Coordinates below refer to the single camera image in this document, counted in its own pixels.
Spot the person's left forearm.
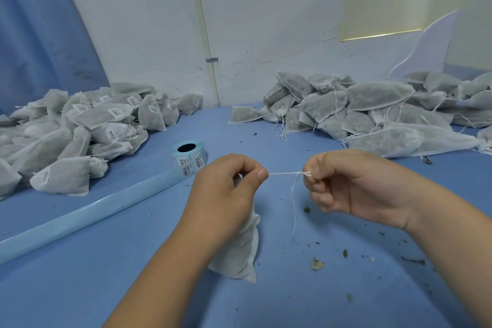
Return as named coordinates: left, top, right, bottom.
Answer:
left=104, top=233, right=220, bottom=328

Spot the white curved board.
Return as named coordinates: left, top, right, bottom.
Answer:
left=389, top=10, right=461, bottom=80

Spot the white wall pipe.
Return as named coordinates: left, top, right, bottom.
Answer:
left=187, top=0, right=222, bottom=107

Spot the person's right hand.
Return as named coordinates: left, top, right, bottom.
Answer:
left=303, top=149, right=429, bottom=233

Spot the large beige panel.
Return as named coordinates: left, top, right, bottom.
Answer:
left=446, top=0, right=492, bottom=73

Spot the person's right forearm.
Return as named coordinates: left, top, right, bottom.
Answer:
left=403, top=186, right=492, bottom=328

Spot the white herb bag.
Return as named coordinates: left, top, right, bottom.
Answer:
left=208, top=170, right=314, bottom=284

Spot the pile of labelled herb bags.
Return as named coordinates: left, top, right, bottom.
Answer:
left=0, top=81, right=204, bottom=200

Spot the person's left hand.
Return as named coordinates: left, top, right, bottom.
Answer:
left=179, top=154, right=270, bottom=254

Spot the blue curtain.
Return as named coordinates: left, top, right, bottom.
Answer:
left=0, top=0, right=111, bottom=116

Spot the blue label roll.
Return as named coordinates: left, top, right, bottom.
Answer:
left=0, top=139, right=209, bottom=267

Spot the pile of unlabelled herb bags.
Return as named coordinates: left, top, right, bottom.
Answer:
left=228, top=70, right=492, bottom=159

